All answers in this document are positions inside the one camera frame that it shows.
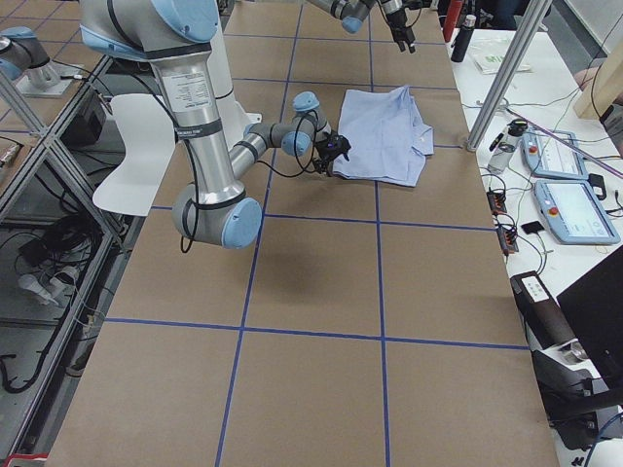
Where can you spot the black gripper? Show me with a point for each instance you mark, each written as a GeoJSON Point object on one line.
{"type": "Point", "coordinates": [327, 155]}
{"type": "Point", "coordinates": [396, 22]}

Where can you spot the blue striped button shirt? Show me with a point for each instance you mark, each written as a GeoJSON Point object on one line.
{"type": "Point", "coordinates": [389, 141]}

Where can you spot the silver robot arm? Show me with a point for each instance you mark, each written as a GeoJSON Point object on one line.
{"type": "Point", "coordinates": [175, 38]}
{"type": "Point", "coordinates": [352, 14]}

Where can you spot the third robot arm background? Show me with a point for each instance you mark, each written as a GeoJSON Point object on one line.
{"type": "Point", "coordinates": [25, 61]}

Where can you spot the black thermos bottle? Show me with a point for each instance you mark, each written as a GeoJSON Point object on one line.
{"type": "Point", "coordinates": [463, 38]}

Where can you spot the red bottle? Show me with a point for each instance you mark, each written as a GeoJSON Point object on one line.
{"type": "Point", "coordinates": [451, 18]}

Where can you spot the clear water bottle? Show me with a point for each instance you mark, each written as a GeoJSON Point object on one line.
{"type": "Point", "coordinates": [505, 145]}

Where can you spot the brown paper table cover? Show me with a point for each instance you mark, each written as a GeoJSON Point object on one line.
{"type": "Point", "coordinates": [369, 325]}

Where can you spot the far teach pendant tablet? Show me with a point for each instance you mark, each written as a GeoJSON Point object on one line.
{"type": "Point", "coordinates": [547, 157]}

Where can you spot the teach pendant tablet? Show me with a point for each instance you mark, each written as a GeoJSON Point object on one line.
{"type": "Point", "coordinates": [573, 214]}
{"type": "Point", "coordinates": [547, 157]}

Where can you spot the white plastic chair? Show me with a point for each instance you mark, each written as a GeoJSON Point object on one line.
{"type": "Point", "coordinates": [148, 136]}

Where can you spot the near teach pendant tablet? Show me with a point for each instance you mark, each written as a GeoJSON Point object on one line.
{"type": "Point", "coordinates": [573, 214]}

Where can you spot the black monitor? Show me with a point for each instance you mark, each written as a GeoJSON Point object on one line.
{"type": "Point", "coordinates": [592, 306]}

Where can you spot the grey aluminium frame post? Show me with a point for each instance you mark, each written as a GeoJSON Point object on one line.
{"type": "Point", "coordinates": [519, 45]}

